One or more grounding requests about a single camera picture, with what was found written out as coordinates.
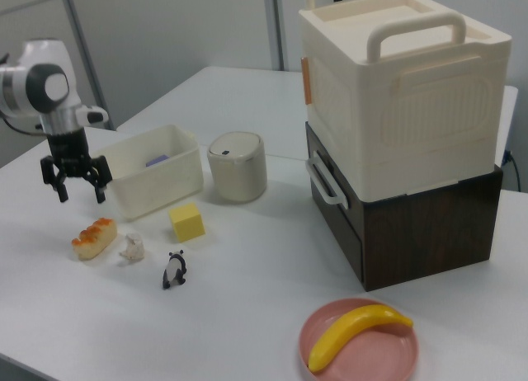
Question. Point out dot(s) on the crumpled white paper piece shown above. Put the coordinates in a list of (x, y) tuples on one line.
[(133, 251)]

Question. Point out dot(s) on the small beige trash can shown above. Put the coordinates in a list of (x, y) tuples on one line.
[(239, 175)]

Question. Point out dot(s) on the yellow foam cube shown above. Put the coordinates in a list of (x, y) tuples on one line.
[(187, 224)]

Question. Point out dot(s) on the grey partition frame post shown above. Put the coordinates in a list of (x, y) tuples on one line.
[(278, 26), (86, 59)]

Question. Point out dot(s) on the purple block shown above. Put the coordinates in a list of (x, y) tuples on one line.
[(157, 161)]

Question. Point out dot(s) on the yellow toy banana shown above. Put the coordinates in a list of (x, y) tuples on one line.
[(350, 329)]

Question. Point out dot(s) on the pink plate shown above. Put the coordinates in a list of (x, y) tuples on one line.
[(371, 352)]

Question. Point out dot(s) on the white plastic basket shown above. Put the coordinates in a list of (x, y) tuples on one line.
[(161, 191)]

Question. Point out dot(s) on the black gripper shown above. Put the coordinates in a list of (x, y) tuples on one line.
[(69, 154)]

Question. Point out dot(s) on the dark wood drawer cabinet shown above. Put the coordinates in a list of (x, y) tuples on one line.
[(429, 241)]

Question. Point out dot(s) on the cream plastic storage box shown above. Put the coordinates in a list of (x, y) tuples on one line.
[(412, 109)]

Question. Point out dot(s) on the black white panda figurine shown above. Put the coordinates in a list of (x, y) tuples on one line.
[(174, 269)]

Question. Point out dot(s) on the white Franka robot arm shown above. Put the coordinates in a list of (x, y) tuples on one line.
[(41, 84)]

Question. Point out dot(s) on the toy bread with orange topping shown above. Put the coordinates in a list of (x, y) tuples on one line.
[(95, 241)]

